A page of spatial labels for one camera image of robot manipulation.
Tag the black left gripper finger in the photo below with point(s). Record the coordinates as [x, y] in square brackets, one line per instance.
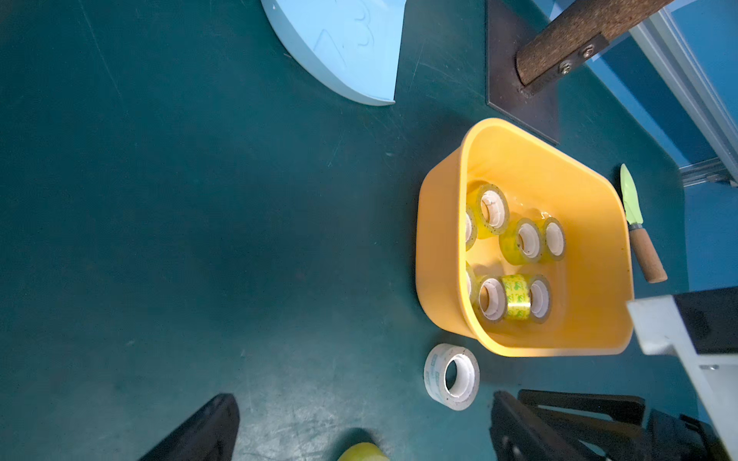
[208, 434]

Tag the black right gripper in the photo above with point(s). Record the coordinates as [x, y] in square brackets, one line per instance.
[544, 425]

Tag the transparent tape roll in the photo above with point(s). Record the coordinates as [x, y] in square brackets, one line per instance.
[488, 209]
[491, 300]
[452, 376]
[471, 282]
[364, 451]
[553, 239]
[529, 298]
[471, 229]
[521, 243]

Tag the yellow plastic storage box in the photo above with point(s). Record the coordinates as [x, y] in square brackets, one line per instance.
[590, 285]

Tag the pink blossom artificial tree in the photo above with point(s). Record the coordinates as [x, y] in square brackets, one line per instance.
[575, 28]

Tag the light blue plastic dustpan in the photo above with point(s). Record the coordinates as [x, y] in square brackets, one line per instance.
[351, 46]

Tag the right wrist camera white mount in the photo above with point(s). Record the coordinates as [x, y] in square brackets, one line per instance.
[700, 328]

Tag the green trowel wooden handle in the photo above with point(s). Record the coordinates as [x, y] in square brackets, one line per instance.
[642, 245]

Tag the dark metal tree base plate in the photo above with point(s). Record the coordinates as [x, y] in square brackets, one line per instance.
[533, 106]

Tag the aluminium frame rail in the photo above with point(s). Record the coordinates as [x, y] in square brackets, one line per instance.
[664, 45]

